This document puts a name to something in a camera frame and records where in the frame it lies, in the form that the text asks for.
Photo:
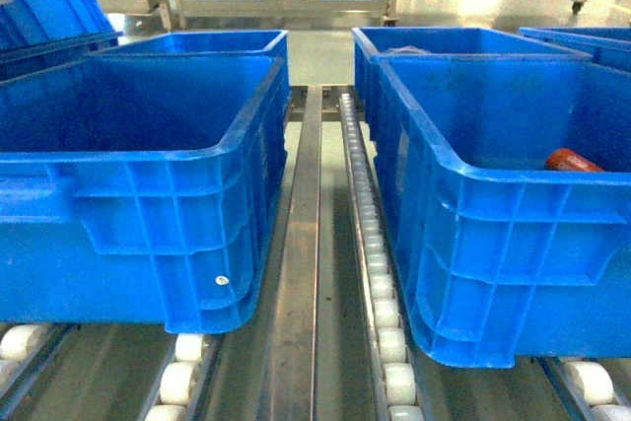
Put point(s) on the right front blue bin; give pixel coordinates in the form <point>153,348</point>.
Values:
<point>498,257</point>

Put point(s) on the blue bin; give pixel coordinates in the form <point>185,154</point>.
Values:
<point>259,43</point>
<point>498,257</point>
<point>373,43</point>
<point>141,189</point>

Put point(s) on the left rear blue bin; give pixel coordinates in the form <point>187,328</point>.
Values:
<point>259,43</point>

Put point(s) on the left front blue bin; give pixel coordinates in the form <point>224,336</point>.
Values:
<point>141,189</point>

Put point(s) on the stainless steel shelf rack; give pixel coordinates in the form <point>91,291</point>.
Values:
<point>274,367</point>

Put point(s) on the white roller track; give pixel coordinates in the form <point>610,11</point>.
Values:
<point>395,390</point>

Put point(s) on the right rear blue bin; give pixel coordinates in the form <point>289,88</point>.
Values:
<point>373,43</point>

